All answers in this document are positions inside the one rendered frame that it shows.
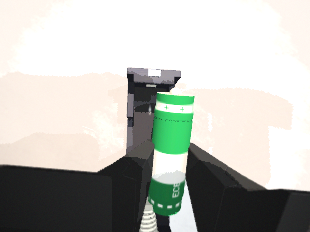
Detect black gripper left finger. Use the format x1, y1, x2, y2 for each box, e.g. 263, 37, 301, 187
0, 139, 155, 232

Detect green and white battery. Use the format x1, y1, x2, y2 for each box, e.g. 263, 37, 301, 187
148, 87, 195, 216

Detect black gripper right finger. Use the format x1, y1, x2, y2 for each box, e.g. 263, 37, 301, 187
185, 142, 310, 232

